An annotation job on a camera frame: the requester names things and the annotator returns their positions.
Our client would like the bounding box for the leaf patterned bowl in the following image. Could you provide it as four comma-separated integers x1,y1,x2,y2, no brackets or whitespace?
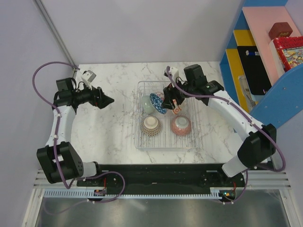
170,115,192,136

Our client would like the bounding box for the blue shelf unit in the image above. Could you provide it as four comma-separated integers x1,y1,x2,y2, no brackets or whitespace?
219,0,303,128

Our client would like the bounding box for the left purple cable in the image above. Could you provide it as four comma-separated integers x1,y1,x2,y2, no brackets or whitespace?
32,61,81,190

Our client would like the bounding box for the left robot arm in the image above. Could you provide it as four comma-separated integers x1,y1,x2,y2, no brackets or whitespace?
36,78,114,186

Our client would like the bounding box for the grid patterned bowl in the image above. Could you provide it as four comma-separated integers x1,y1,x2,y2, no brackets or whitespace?
140,116,162,137

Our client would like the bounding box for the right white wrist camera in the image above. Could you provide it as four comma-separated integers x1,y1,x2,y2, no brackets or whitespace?
164,66,179,84

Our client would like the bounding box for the red game box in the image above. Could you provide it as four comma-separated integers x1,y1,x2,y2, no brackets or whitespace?
273,36,303,72

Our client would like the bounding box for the clear wire dish rack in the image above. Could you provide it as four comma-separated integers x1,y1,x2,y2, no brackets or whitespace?
135,81,197,150

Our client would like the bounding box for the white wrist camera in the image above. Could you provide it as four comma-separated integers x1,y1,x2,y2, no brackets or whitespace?
164,66,179,84
81,70,97,90

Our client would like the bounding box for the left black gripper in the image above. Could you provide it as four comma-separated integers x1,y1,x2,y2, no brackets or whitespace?
72,81,114,109

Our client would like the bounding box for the yellow black panel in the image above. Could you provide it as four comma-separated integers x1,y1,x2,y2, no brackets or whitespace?
225,29,256,61

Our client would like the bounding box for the pink board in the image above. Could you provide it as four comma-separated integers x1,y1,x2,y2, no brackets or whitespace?
242,6,293,85

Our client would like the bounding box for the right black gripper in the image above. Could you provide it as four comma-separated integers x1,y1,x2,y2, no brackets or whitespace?
160,77,195,110

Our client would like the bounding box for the purple cable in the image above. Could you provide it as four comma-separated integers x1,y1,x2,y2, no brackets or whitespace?
167,66,286,172
32,61,81,190

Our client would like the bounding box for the white cable duct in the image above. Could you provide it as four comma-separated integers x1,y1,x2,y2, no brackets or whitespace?
43,188,222,200

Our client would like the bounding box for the orange patterned bowl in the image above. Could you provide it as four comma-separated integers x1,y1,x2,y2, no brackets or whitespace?
172,105,182,115

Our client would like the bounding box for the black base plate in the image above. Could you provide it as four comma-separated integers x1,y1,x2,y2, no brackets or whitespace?
77,164,245,194

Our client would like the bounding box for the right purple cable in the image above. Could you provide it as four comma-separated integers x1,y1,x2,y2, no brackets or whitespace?
167,66,286,172

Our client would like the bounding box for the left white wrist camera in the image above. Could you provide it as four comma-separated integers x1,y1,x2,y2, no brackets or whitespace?
81,70,97,90

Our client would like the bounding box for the dark red box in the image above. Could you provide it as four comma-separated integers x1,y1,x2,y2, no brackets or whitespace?
268,22,293,40

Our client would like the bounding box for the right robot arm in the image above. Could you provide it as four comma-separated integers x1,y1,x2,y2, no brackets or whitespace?
162,64,276,186

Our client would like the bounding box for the green glass bowl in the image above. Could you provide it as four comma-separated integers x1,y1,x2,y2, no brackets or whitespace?
141,95,155,114

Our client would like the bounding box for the blue triangle patterned bowl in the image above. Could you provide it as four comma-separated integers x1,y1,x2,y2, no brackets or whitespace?
150,93,167,114

